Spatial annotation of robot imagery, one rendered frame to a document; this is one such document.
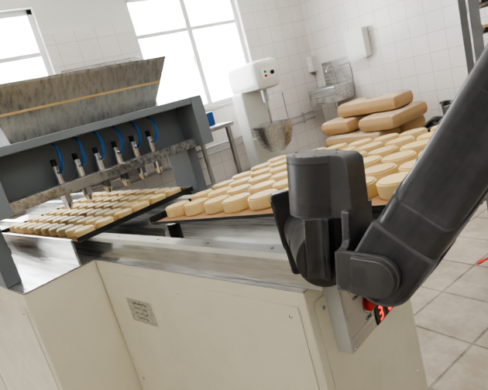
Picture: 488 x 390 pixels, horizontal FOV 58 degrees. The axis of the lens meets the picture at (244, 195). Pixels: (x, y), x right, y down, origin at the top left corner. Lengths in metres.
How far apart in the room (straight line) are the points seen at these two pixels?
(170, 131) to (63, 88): 0.39
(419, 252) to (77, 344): 1.03
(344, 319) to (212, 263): 0.26
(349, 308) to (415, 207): 0.43
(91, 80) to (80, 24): 3.54
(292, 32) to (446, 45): 2.01
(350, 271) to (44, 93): 1.02
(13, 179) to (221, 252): 0.64
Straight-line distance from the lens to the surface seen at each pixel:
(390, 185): 0.54
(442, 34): 5.21
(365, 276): 0.38
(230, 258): 0.81
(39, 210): 2.37
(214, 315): 0.92
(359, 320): 0.81
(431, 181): 0.37
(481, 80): 0.35
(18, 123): 1.26
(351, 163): 0.40
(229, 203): 0.71
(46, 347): 1.25
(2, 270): 1.28
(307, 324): 0.75
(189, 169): 1.58
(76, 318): 1.26
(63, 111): 1.31
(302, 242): 0.42
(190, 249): 0.89
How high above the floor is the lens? 1.16
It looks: 13 degrees down
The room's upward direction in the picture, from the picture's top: 15 degrees counter-clockwise
